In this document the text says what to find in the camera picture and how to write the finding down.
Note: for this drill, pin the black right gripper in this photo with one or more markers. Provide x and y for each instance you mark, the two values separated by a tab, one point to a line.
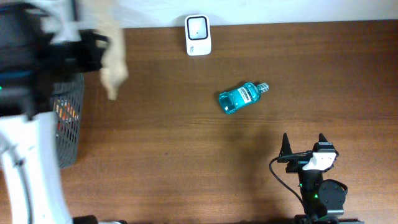
300	157

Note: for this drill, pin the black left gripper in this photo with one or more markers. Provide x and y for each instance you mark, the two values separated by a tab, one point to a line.
86	50

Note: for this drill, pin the teal mouthwash bottle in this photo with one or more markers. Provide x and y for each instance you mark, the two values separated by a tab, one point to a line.
238	98

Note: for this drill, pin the beige brown cookie pouch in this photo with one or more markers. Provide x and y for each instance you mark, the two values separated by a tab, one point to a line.
114	69

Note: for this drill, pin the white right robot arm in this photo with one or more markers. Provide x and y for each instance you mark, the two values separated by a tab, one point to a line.
322	199

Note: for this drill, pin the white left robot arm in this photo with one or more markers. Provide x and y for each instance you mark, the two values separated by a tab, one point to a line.
28	122

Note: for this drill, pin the white barcode scanner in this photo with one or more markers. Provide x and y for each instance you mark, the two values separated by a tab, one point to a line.
198	35

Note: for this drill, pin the grey plastic mesh basket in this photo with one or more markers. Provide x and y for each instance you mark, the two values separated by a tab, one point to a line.
67	102

